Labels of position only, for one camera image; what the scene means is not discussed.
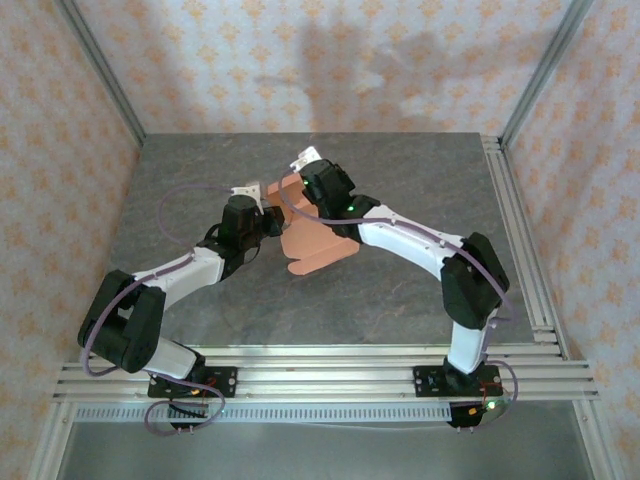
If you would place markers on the aluminium side rail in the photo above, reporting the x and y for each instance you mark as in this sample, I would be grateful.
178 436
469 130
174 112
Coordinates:
520 240

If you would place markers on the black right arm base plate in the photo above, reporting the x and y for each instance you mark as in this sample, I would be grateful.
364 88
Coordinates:
425 381

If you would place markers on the aluminium cross rail frame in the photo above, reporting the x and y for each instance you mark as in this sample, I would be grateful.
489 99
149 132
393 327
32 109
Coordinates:
325 380

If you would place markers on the brown cardboard box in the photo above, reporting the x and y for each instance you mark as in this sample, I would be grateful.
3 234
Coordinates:
315 250

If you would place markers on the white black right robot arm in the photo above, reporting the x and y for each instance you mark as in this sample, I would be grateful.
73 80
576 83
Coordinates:
400 242

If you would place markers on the black base controller board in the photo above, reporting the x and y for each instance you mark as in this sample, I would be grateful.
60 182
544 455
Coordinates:
187 412
462 415

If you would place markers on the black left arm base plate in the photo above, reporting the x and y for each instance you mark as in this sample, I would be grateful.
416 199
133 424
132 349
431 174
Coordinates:
227 382

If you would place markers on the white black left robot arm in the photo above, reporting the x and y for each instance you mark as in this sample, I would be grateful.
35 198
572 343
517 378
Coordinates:
187 275

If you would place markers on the aluminium frame leg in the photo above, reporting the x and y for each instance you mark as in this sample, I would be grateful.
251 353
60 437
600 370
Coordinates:
50 445
595 445

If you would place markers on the aluminium upright post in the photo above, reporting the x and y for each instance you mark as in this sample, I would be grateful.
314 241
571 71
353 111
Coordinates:
100 70
540 65

